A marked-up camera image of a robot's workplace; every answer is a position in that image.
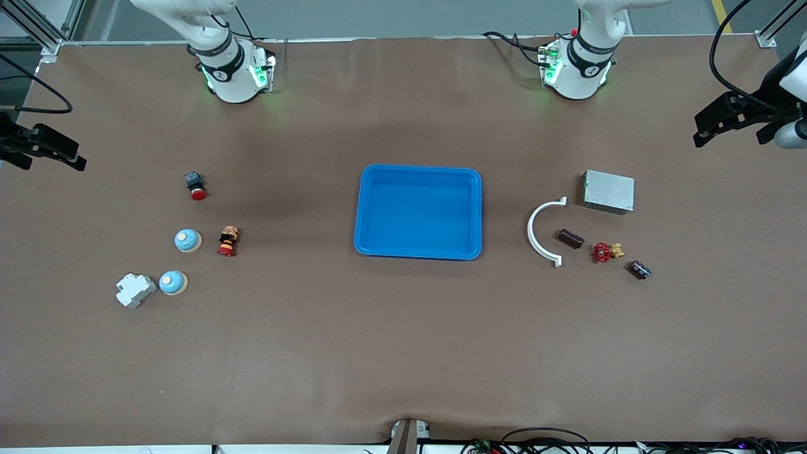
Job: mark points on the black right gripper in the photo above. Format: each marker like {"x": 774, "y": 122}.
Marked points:
{"x": 14, "y": 140}

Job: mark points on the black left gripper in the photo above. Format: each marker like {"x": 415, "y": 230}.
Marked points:
{"x": 761, "y": 104}

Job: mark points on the blue call bell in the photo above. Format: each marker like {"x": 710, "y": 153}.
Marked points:
{"x": 172, "y": 283}
{"x": 188, "y": 240}

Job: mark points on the black electrolytic capacitor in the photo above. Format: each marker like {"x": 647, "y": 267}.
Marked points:
{"x": 639, "y": 270}

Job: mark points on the dark brown electrolytic capacitor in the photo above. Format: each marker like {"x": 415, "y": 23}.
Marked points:
{"x": 570, "y": 238}

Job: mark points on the blue plastic tray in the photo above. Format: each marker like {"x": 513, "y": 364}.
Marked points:
{"x": 416, "y": 214}

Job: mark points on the silver metal power supply box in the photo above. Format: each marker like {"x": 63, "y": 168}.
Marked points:
{"x": 608, "y": 191}

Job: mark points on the red mushroom stop button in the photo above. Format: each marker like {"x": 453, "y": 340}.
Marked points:
{"x": 195, "y": 184}

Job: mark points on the white circuit breaker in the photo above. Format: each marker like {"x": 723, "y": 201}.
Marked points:
{"x": 133, "y": 290}

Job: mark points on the brown table mat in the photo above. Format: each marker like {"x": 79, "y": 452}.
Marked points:
{"x": 403, "y": 347}

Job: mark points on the aluminium frame profile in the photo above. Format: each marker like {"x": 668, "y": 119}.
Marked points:
{"x": 766, "y": 39}
{"x": 47, "y": 38}

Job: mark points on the red orange push button switch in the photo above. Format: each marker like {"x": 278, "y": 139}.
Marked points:
{"x": 227, "y": 243}

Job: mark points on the white table edge rail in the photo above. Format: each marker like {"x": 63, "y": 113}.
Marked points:
{"x": 94, "y": 450}

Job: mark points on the grey metal table bracket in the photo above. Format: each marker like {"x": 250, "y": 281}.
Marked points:
{"x": 406, "y": 438}

